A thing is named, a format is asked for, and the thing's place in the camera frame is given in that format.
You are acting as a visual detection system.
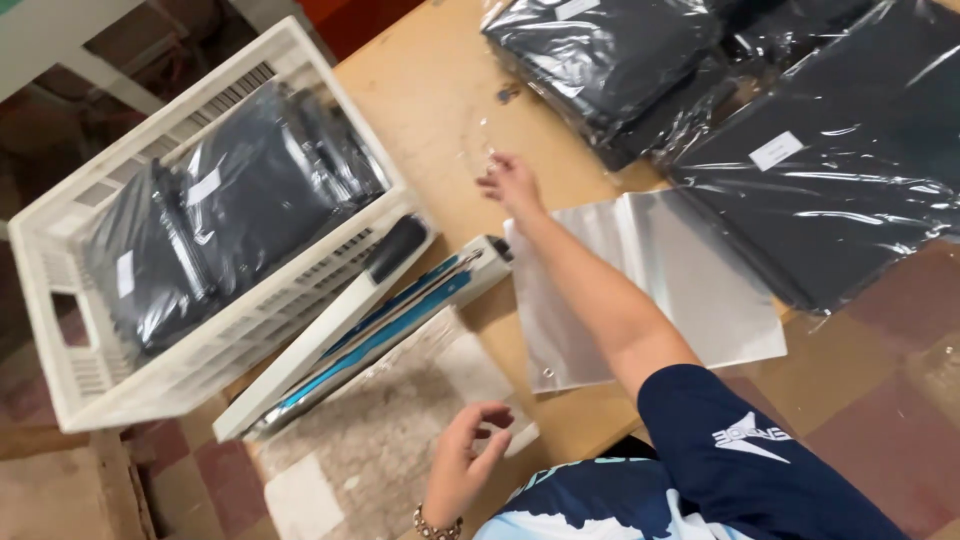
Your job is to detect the person's right hand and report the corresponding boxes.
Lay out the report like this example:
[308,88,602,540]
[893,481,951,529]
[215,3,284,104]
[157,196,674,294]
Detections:
[476,152,549,223]

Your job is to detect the person's left hand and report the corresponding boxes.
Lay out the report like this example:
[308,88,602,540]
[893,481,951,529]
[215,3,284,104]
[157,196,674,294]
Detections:
[420,400,518,522]

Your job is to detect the loose clear plastic film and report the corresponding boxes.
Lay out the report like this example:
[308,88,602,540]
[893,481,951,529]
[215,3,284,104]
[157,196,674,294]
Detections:
[454,111,514,183]

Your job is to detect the black garment in clear bag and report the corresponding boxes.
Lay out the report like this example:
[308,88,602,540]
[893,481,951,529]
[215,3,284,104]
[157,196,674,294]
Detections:
[171,81,340,303]
[716,0,880,65]
[81,159,220,355]
[291,88,393,213]
[591,63,742,173]
[480,0,723,140]

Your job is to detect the red orange object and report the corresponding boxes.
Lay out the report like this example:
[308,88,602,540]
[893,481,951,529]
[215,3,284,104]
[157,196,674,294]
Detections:
[297,0,426,61]

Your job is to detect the stack of empty clear bags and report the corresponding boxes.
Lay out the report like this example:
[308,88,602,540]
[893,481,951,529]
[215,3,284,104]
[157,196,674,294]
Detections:
[503,186,789,396]

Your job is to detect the white heat sealer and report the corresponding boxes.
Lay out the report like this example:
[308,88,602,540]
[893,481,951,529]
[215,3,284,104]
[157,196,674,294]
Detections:
[212,214,516,444]

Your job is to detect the large black garment in bag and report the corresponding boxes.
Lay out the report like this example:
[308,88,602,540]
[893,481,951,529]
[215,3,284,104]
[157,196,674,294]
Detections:
[654,0,960,318]

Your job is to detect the navy and white shirt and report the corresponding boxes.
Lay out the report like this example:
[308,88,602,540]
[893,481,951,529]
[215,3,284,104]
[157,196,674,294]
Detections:
[472,363,913,540]

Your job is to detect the white plastic crate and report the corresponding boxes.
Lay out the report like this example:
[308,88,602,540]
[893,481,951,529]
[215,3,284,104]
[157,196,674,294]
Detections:
[7,16,438,435]

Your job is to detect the white painted furniture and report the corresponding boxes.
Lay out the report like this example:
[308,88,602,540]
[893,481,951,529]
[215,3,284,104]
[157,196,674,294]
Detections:
[0,0,198,114]

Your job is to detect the wooden bench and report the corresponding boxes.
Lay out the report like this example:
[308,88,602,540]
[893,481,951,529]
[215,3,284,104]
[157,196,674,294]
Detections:
[0,426,160,540]

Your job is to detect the beaded bracelet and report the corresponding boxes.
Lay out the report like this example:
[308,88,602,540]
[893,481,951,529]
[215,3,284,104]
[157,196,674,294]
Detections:
[412,503,465,540]

